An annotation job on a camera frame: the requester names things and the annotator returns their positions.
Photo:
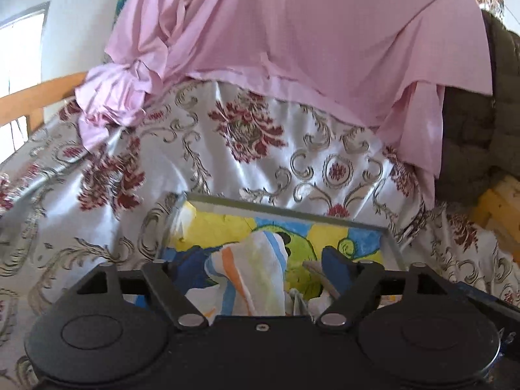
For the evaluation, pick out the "floral satin bedspread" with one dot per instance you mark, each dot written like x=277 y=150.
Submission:
x=122 y=219

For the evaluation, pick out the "white framed window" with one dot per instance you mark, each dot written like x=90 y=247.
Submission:
x=20 y=48

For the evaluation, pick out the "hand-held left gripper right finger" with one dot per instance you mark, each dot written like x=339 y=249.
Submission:
x=335 y=268

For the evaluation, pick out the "yellow wooden bed frame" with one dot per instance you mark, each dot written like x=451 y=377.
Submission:
x=499 y=207

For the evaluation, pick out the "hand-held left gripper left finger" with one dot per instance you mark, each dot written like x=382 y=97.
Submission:
x=191 y=266

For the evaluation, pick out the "pastel striped white cloth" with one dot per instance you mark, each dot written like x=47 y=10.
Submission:
x=252 y=276

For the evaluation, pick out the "brown quilted jacket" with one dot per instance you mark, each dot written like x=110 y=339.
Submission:
x=467 y=138

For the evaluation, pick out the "wooden bed rail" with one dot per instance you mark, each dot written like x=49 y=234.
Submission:
x=48 y=87

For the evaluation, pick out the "framed green cartoon painting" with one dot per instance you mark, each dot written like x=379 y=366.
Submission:
x=219 y=227

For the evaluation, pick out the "pink bed sheet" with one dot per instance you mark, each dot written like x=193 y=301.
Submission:
x=284 y=28

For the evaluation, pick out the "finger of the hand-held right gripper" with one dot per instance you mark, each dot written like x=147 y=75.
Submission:
x=483 y=292

